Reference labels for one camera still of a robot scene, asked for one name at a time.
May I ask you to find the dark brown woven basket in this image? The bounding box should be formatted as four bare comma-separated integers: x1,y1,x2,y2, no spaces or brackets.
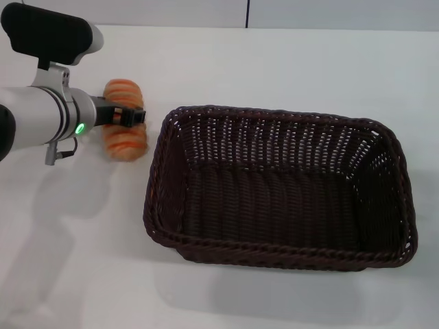
143,105,419,273

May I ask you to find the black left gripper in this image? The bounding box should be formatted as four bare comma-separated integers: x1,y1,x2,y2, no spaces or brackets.
91,97,147,130

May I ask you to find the orange striped bread loaf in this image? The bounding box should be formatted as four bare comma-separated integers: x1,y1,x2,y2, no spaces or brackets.
102,78,149,161

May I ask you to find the black cable with silver plug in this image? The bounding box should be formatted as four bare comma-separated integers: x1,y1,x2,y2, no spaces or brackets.
45,136,78,167

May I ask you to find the silver camera mounting bracket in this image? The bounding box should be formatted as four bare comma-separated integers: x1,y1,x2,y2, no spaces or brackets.
32,62,72,102

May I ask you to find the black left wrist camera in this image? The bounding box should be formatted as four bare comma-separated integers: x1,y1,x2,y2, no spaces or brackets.
1,2,104,66

